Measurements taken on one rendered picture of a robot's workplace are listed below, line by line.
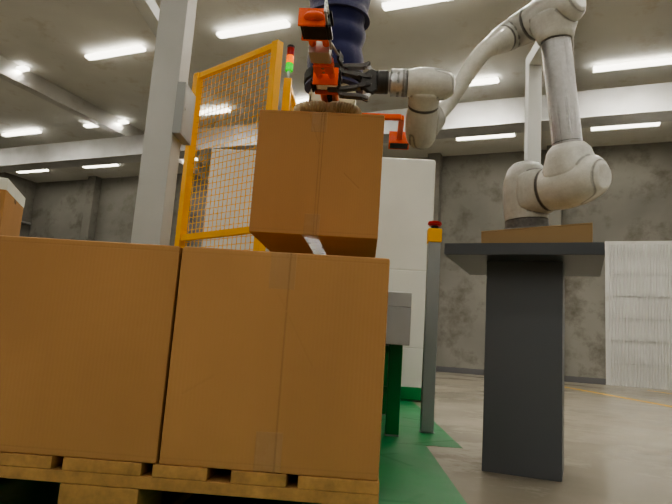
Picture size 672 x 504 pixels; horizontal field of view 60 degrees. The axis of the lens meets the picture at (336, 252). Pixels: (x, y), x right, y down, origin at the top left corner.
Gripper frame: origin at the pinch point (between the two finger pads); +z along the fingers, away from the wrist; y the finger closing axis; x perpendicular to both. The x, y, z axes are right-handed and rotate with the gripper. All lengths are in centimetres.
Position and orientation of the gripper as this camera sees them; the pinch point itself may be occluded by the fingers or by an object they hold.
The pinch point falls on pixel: (327, 80)
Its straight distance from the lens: 201.2
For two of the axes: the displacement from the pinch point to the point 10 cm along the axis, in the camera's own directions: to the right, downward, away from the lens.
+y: -0.6, 9.8, -1.6
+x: 0.6, 1.6, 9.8
